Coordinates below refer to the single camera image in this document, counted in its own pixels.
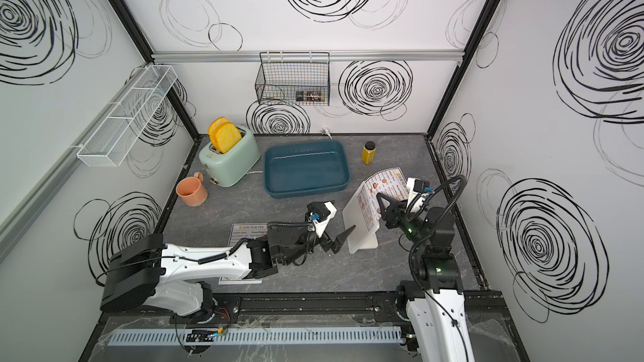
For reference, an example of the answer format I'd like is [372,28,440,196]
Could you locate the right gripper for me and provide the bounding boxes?
[377,191,429,253]

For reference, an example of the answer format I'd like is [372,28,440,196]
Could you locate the old menu sheet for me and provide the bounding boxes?
[356,167,411,232]

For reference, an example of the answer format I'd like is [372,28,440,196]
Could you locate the new menu sheet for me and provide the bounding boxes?
[218,222,270,286]

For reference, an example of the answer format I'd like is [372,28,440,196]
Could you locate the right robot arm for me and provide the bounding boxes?
[377,174,475,361]

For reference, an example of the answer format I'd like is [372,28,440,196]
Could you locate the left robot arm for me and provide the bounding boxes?
[100,221,354,317]

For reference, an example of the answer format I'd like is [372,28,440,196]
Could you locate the yellow bottle black cap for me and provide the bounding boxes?
[362,141,376,164]

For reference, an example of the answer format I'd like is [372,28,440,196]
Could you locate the teal plastic bin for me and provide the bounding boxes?
[263,140,352,199]

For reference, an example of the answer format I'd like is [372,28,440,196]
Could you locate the mint green toaster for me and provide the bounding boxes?
[199,127,261,188]

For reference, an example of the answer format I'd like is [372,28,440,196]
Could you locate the yellow toast slice front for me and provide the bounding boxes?
[213,122,243,154]

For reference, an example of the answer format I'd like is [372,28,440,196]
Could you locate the yellow toast slice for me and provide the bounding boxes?
[208,117,230,145]
[213,122,243,154]

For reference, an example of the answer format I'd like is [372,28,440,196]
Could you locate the orange mug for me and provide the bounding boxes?
[175,172,208,207]

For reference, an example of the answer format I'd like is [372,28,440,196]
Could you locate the yellow toast slice back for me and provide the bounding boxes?
[208,117,230,145]

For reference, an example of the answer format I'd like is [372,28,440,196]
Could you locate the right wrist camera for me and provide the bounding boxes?
[407,178,432,208]

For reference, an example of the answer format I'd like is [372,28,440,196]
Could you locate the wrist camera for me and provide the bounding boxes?
[305,201,337,238]
[407,178,432,208]

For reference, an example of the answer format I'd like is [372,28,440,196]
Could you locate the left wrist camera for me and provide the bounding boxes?
[305,201,337,238]

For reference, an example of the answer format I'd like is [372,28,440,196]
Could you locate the white slotted cable duct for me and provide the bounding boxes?
[107,327,404,347]

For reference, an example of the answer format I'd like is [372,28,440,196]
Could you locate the white wall plug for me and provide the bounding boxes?
[321,127,333,140]

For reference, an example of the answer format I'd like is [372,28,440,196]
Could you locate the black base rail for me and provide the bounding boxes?
[100,290,514,325]

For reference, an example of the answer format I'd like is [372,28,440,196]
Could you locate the black wire wall basket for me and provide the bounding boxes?
[254,51,331,107]

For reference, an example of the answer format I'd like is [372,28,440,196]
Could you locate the white wire wall shelf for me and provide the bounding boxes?
[76,65,178,167]

